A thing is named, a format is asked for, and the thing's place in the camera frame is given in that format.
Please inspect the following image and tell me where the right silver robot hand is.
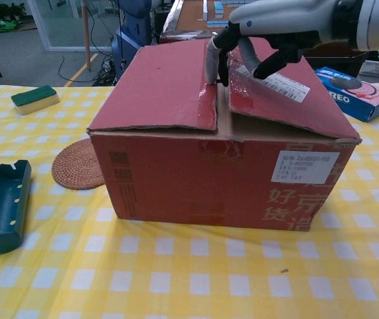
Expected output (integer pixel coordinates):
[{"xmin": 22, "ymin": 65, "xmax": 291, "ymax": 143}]
[{"xmin": 205, "ymin": 0, "xmax": 335, "ymax": 86}]

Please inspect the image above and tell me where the red cardboard shipping box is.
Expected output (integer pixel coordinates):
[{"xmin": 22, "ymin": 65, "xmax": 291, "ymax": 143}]
[{"xmin": 86, "ymin": 31, "xmax": 362, "ymax": 233}]

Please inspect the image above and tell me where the blue Oreo cookie box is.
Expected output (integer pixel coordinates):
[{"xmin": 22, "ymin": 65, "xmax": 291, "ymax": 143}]
[{"xmin": 314, "ymin": 66, "xmax": 379, "ymax": 123}]

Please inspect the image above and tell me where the blue mahjong tile stack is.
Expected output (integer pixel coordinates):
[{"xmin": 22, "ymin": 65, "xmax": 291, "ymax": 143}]
[{"xmin": 203, "ymin": 0, "xmax": 226, "ymax": 20}]

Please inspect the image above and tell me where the brown mahjong table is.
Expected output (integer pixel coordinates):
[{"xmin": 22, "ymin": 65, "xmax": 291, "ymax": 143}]
[{"xmin": 159, "ymin": 0, "xmax": 376, "ymax": 79}]

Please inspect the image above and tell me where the blue machine base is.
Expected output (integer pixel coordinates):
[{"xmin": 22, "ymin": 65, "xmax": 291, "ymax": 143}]
[{"xmin": 111, "ymin": 0, "xmax": 154, "ymax": 87}]

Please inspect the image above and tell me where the wooden pole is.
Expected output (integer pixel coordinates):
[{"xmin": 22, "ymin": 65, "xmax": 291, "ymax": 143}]
[{"xmin": 80, "ymin": 0, "xmax": 92, "ymax": 71}]

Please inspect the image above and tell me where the white framed glass partition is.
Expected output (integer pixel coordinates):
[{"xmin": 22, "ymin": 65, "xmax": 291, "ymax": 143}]
[{"xmin": 26, "ymin": 0, "xmax": 117, "ymax": 53}]

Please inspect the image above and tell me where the round woven rattan coaster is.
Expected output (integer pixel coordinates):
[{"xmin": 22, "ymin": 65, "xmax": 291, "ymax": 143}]
[{"xmin": 52, "ymin": 138, "xmax": 106, "ymax": 191}]

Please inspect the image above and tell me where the green and yellow sponge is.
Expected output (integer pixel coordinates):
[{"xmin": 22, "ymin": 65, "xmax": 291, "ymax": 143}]
[{"xmin": 11, "ymin": 84, "xmax": 60, "ymax": 116}]

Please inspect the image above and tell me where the yellow white checkered tablecloth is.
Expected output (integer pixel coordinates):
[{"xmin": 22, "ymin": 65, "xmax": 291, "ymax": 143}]
[{"xmin": 0, "ymin": 81, "xmax": 379, "ymax": 319}]

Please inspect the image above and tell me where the dark green paper tray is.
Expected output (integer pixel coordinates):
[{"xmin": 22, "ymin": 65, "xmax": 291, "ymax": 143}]
[{"xmin": 0, "ymin": 159, "xmax": 33, "ymax": 255}]

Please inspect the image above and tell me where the black floor cable bundle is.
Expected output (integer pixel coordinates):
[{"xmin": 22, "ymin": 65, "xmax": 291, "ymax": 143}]
[{"xmin": 91, "ymin": 51, "xmax": 119, "ymax": 87}]

